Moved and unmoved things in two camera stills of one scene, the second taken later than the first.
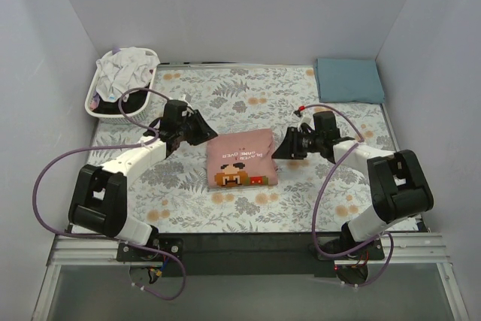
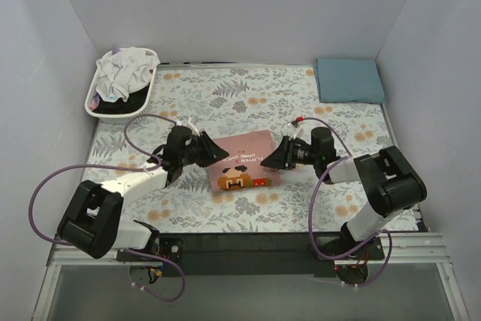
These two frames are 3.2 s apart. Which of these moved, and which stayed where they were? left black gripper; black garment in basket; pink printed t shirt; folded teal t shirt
Moved: left black gripper
Stayed: pink printed t shirt; black garment in basket; folded teal t shirt
